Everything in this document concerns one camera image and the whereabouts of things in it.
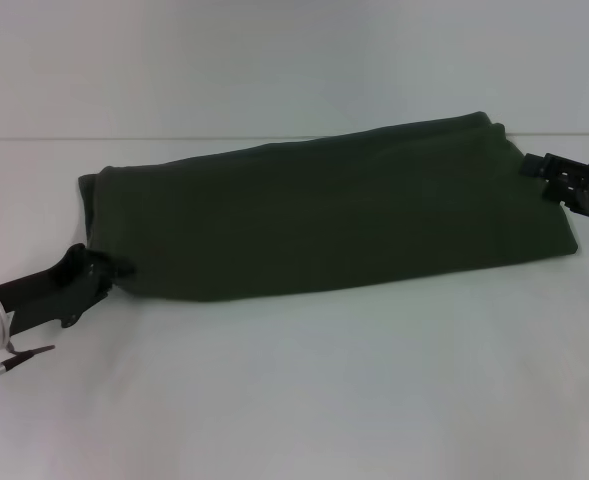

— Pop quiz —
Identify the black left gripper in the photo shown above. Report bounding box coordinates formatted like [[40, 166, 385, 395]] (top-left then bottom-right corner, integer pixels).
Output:
[[0, 243, 137, 337]]

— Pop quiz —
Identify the dark green t-shirt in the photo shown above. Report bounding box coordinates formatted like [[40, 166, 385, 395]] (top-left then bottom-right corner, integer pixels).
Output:
[[77, 110, 583, 305]]

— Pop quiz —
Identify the left gripper cable with plug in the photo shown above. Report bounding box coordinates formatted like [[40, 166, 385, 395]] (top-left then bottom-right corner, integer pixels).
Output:
[[0, 342, 56, 392]]

